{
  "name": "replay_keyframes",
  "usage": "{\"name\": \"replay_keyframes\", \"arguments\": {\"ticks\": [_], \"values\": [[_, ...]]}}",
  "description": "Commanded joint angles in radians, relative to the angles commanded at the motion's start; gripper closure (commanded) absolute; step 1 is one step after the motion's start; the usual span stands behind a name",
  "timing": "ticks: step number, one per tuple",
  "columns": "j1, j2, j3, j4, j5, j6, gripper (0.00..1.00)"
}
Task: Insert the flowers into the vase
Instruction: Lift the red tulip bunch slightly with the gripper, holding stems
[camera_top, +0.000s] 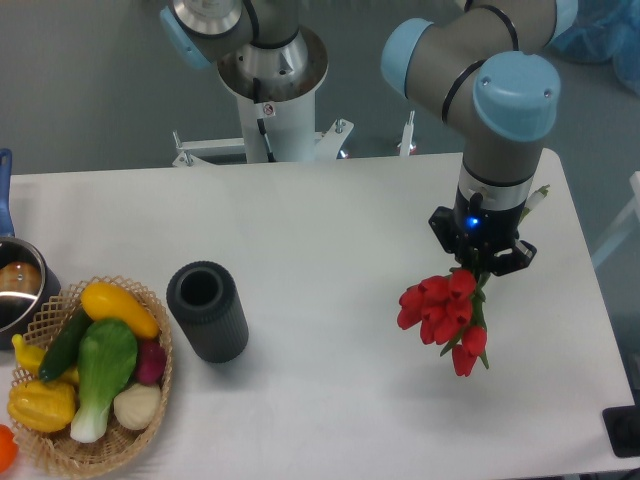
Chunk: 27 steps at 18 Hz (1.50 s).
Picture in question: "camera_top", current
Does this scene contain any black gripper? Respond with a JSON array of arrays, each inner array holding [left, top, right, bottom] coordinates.
[[429, 192, 537, 277]]

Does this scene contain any red tulip bouquet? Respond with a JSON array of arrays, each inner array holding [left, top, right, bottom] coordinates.
[[397, 184, 551, 378]]

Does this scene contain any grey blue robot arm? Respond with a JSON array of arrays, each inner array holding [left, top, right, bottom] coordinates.
[[160, 1, 577, 277]]

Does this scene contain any dark grey ribbed vase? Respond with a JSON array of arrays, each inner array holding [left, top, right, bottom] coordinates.
[[166, 261, 249, 364]]

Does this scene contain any black device at edge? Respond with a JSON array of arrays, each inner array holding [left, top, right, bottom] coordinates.
[[602, 405, 639, 458]]

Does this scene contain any blue plastic bag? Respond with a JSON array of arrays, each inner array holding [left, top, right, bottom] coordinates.
[[551, 1, 639, 96]]

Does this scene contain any purple red radish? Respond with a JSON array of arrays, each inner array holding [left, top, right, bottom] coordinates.
[[134, 340, 167, 385]]

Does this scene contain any white garlic bulb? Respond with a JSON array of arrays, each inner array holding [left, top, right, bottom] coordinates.
[[113, 383, 161, 431]]

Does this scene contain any yellow squash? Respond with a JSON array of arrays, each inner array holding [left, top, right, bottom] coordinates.
[[80, 282, 160, 340]]

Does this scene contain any green bok choy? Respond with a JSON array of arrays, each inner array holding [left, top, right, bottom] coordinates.
[[70, 318, 138, 444]]

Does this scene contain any green cucumber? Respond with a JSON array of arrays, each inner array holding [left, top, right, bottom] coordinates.
[[38, 307, 93, 382]]

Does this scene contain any small yellow gourd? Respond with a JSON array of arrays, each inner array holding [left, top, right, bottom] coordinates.
[[11, 333, 80, 385]]

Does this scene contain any yellow bell pepper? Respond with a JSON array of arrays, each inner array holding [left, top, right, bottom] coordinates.
[[7, 380, 76, 433]]

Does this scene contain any woven wicker basket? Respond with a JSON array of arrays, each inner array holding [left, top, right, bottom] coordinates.
[[10, 276, 173, 479]]

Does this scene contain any orange fruit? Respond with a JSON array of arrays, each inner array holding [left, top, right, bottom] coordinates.
[[0, 424, 18, 473]]

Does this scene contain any white frame at right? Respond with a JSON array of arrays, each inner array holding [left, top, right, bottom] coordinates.
[[591, 171, 639, 269]]

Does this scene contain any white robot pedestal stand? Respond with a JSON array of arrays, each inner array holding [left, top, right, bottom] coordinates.
[[173, 26, 354, 167]]

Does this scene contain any blue handled steel saucepan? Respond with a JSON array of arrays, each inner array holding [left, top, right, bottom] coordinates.
[[1, 148, 60, 351]]

